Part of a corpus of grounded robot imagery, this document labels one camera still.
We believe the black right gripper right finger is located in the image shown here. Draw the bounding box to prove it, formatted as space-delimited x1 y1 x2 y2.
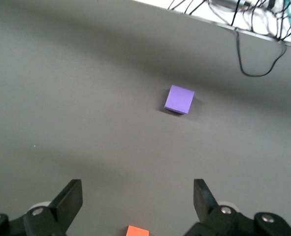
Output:
184 178 291 236

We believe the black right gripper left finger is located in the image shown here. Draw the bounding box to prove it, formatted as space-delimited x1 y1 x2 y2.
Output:
0 179 83 236

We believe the orange foam block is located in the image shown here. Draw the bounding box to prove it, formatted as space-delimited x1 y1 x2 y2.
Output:
125 225 150 236

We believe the purple foam block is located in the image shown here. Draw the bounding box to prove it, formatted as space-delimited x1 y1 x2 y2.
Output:
163 85 195 116

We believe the black cable loop on table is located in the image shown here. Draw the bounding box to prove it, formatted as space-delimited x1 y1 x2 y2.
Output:
233 27 288 77

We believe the tangle of black cables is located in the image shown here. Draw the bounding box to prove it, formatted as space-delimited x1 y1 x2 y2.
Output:
167 0 291 47

